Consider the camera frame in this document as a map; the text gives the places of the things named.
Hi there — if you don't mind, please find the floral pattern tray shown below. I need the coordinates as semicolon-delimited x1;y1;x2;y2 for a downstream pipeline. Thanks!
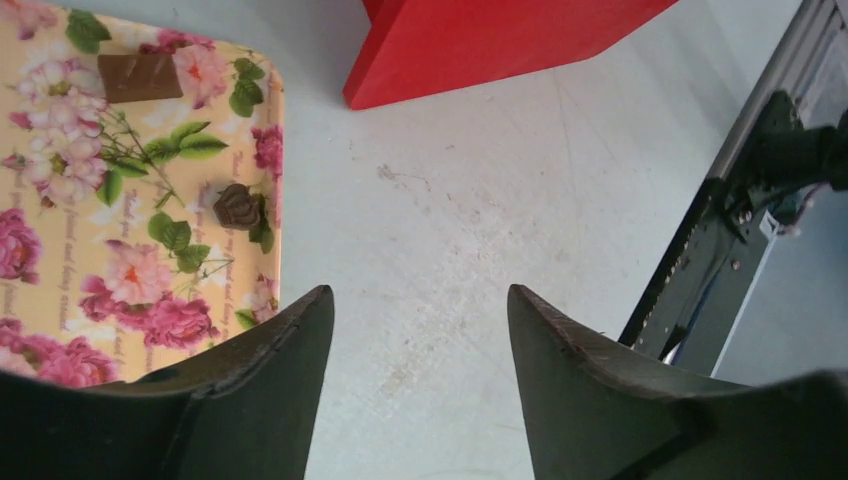
1;1;284;388

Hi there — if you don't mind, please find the red box lid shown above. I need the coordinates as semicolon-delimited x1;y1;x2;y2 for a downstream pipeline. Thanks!
343;0;675;110

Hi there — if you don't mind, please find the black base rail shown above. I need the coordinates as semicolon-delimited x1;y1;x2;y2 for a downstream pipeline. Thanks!
618;90;847;376

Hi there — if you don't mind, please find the dark round chocolate piece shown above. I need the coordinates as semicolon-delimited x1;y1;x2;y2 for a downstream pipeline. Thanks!
212;183;261;231

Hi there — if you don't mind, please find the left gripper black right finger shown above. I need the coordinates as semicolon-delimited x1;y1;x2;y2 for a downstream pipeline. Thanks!
507;285;847;479

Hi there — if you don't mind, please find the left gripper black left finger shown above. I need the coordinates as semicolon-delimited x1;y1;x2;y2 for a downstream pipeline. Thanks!
1;285;334;479

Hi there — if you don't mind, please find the milk chocolate rectangular piece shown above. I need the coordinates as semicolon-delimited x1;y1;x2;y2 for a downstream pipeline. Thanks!
97;53;183;104

